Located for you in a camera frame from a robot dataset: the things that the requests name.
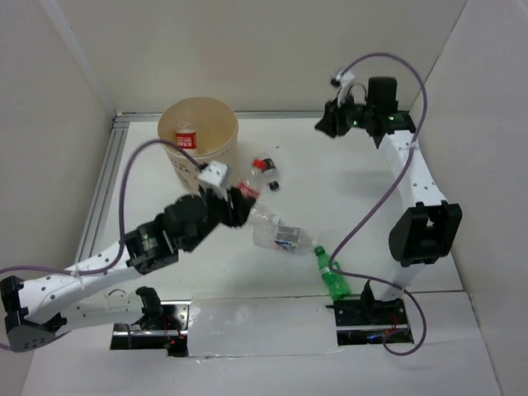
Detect beige round paper bin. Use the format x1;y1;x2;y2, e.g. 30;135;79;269
158;97;238;193

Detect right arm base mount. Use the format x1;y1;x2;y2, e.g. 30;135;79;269
326;281;413;347

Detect small bottle black label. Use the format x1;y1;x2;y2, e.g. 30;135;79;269
261;153;281;192

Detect clear bottle white blue label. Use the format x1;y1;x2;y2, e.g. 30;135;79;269
252;224;318;256

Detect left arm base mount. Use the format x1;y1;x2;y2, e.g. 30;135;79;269
110;286;191;357

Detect small red label cola bottle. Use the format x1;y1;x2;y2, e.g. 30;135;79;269
237;158;267;200

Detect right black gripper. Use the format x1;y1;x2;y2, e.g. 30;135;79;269
313;89;374;140

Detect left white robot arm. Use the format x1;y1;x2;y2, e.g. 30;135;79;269
1;187;256;352

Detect aluminium frame rail left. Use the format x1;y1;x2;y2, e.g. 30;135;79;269
74;115;130;262

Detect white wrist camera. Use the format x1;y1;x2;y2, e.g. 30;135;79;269
198;161;230;188
330;68;356;92

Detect large red label bottle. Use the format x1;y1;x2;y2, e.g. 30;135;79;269
174;120;197;153

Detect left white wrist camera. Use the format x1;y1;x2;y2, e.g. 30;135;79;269
198;161;230;188

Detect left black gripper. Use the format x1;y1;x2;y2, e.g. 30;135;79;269
184;185;257;252

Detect green plastic bottle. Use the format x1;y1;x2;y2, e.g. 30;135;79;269
313;246;351;301

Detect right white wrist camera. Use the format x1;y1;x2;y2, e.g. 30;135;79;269
330;68;356;92

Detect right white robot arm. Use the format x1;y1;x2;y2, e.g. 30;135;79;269
315;72;462;323

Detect clear crushed bottle white cap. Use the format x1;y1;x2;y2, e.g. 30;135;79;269
247;202;281;226

